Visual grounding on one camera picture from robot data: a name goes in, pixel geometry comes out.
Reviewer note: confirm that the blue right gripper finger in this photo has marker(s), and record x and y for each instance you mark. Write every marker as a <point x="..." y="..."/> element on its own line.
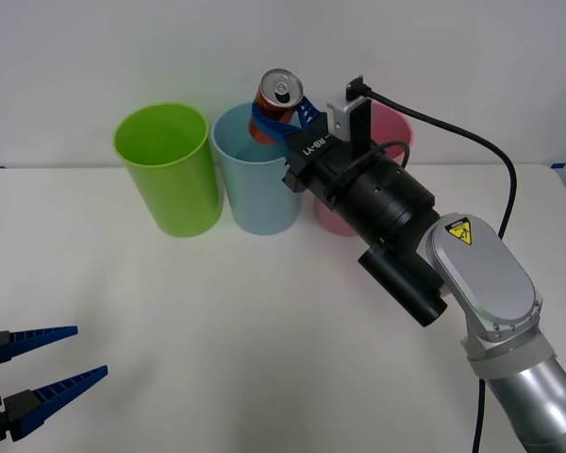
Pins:
<point x="276" y="129"/>
<point x="311" y="115"/>

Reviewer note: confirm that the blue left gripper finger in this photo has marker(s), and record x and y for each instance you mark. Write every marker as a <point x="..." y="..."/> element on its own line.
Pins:
<point x="33" y="340"/>
<point x="52" y="396"/>

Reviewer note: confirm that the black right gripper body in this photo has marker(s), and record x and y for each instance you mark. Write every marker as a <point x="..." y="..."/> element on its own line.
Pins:
<point x="318" y="165"/>

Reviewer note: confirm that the red drink can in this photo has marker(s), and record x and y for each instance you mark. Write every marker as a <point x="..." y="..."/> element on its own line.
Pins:
<point x="280" y="87"/>

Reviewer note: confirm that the silver and black right arm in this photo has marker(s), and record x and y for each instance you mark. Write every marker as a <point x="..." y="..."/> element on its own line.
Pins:
<point x="486" y="273"/>

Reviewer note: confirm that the pink plastic bin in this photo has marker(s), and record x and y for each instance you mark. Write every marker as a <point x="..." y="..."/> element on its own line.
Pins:
<point x="332" y="222"/>

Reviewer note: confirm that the pale blue plastic bin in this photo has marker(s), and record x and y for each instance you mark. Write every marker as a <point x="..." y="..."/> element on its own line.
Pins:
<point x="254" y="198"/>

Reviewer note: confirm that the green plastic bin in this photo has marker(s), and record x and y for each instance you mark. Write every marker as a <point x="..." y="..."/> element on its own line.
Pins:
<point x="179" y="189"/>

